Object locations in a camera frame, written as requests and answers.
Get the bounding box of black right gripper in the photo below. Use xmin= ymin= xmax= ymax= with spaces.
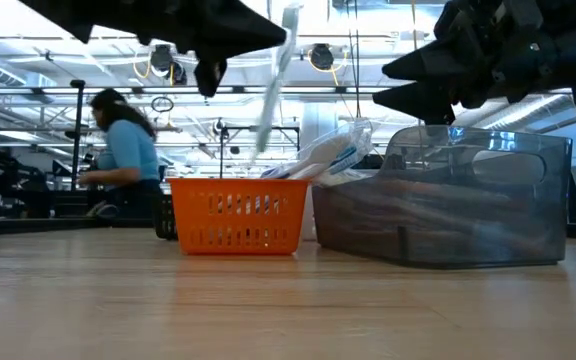
xmin=372 ymin=0 xmax=550 ymax=126

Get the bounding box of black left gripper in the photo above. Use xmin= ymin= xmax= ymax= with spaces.
xmin=92 ymin=0 xmax=288 ymax=99

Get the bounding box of green toothbrush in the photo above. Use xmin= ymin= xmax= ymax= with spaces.
xmin=251 ymin=2 xmax=303 ymax=162

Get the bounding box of white packaged item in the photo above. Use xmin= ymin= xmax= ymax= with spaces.
xmin=267 ymin=133 xmax=354 ymax=181

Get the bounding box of white toothbrush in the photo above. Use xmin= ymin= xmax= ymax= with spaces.
xmin=260 ymin=163 xmax=294 ymax=180

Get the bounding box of smoky transparent plastic bin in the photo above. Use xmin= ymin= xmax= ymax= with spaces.
xmin=310 ymin=124 xmax=574 ymax=271

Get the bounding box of long ceiling light strip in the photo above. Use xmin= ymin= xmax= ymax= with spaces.
xmin=0 ymin=84 xmax=576 ymax=97

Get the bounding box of person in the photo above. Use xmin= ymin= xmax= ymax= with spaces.
xmin=76 ymin=88 xmax=163 ymax=221

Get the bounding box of black pole stand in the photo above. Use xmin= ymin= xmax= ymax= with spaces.
xmin=69 ymin=78 xmax=86 ymax=194

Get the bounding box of orange perforated plastic basket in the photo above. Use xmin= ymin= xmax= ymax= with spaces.
xmin=167 ymin=177 xmax=311 ymax=257

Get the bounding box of black perforated plastic basket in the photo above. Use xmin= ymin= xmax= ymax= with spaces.
xmin=151 ymin=192 xmax=180 ymax=242

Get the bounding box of background robot workstation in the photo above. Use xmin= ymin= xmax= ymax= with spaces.
xmin=0 ymin=144 xmax=84 ymax=221

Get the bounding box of yellow hanging cable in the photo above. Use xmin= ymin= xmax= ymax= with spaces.
xmin=410 ymin=0 xmax=419 ymax=51

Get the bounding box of ceiling cable reel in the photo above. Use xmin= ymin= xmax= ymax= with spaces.
xmin=309 ymin=43 xmax=336 ymax=72
xmin=148 ymin=43 xmax=189 ymax=87

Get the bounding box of black frame station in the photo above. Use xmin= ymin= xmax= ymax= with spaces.
xmin=219 ymin=124 xmax=302 ymax=180

